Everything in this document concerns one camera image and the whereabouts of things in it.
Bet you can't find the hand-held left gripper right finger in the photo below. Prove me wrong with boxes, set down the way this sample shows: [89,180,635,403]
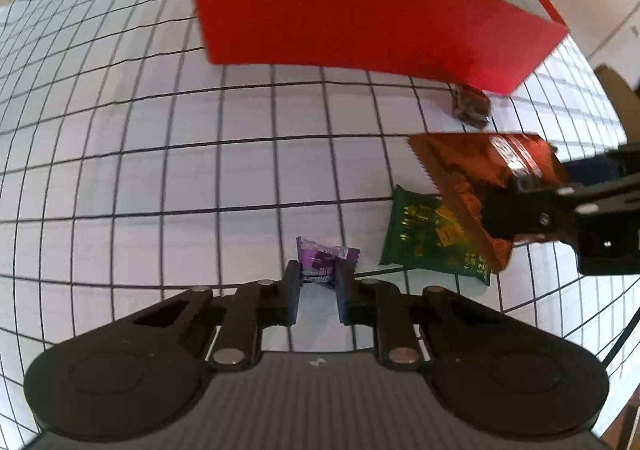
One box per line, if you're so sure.
[336,262,506,372]

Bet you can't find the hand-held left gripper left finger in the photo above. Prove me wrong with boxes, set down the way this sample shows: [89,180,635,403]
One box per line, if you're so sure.
[131,260,302,372]

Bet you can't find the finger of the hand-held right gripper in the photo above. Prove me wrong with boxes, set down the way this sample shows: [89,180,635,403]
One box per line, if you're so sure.
[561,146,640,187]
[481,182,591,245]

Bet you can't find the purple candy packet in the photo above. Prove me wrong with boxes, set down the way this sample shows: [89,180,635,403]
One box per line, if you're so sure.
[295,236,362,287]

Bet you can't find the brown foil chip bag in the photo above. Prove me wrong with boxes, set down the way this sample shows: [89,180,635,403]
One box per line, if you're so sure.
[407,132,571,273]

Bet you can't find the red cardboard box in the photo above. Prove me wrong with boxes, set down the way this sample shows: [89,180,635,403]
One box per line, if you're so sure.
[187,0,571,96]

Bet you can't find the wooden chair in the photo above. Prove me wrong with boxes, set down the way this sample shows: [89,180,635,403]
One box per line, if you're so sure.
[594,64,640,137]

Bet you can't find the green cracker packet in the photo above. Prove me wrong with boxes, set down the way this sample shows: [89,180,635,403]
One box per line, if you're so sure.
[378,185,493,287]

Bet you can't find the small dark snack packet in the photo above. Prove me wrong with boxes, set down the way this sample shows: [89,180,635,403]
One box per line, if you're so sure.
[450,84,492,127]

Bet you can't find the white grid tablecloth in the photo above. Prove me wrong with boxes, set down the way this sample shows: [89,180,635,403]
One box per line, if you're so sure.
[0,0,632,450]

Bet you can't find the black cable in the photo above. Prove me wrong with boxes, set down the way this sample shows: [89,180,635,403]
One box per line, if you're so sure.
[602,306,640,367]

